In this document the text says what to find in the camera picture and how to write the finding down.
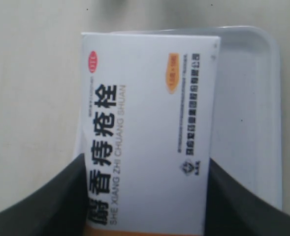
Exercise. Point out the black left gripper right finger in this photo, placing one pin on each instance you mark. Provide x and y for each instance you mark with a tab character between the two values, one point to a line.
232	210

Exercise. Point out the white plastic tray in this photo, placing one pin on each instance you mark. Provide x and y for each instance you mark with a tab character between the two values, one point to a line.
247	131

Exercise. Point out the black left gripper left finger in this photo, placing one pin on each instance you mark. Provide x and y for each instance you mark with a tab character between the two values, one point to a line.
58	208

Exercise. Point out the white medicine box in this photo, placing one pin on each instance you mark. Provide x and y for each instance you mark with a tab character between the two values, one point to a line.
146	116

